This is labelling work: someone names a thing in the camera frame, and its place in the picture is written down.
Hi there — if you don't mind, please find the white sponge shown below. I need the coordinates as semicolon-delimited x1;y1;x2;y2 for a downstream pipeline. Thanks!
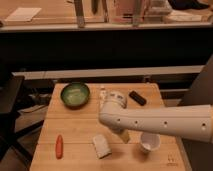
92;134;111;159

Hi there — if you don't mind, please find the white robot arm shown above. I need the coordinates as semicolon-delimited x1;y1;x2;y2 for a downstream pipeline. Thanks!
99;91;213;143

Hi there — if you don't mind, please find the white paper cup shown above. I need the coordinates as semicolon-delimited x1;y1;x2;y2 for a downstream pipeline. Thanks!
139;133;161;154

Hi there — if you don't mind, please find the black remote block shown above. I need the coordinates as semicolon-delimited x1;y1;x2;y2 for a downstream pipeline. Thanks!
129;91;146;106

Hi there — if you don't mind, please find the small white bottle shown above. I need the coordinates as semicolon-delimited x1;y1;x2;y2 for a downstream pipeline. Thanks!
99;85;107;109

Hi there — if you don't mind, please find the green bowl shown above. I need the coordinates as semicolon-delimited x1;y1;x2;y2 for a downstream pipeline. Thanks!
60;82;90;108

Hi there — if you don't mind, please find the orange carrot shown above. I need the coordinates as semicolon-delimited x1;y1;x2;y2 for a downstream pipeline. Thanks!
55;135;63;159

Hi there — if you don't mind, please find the black chair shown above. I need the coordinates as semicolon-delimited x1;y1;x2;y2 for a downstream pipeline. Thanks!
0;76;44;161

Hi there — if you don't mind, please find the white paper sheet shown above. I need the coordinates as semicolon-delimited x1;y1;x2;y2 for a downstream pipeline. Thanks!
5;7;41;22

